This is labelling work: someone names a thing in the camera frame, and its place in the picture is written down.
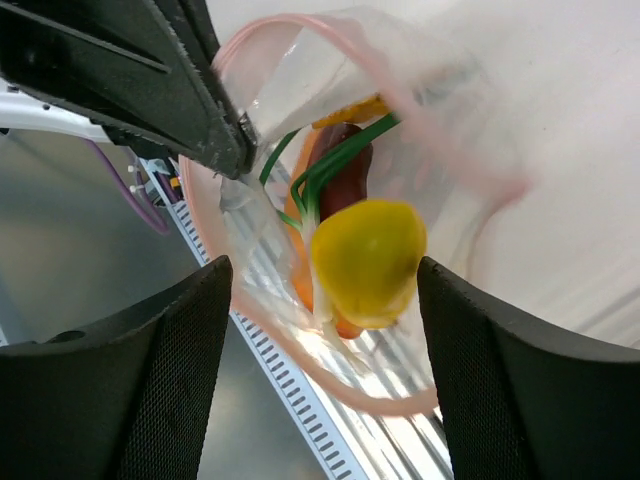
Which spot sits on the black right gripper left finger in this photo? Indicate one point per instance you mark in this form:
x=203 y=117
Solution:
x=127 y=397

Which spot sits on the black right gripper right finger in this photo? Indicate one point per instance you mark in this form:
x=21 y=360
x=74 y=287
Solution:
x=522 y=398

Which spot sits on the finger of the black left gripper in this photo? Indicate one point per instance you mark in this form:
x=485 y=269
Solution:
x=140 y=69
x=216 y=129

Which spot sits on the green toy scallion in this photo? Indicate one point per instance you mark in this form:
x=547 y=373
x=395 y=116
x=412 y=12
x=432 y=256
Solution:
x=305 y=217

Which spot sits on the yellow toy corn cob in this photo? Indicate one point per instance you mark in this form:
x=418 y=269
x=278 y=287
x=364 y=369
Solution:
x=365 y=259

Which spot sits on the clear pink zip top bag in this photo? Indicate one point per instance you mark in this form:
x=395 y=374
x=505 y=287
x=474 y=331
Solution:
x=379 y=142

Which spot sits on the orange toy croissant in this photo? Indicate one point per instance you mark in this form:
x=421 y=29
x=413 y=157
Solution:
x=357 y=113

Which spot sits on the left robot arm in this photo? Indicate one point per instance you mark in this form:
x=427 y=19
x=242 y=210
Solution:
x=23 y=111

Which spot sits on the white slotted cable duct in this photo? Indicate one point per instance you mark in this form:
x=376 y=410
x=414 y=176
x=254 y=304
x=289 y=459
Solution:
x=268 y=420

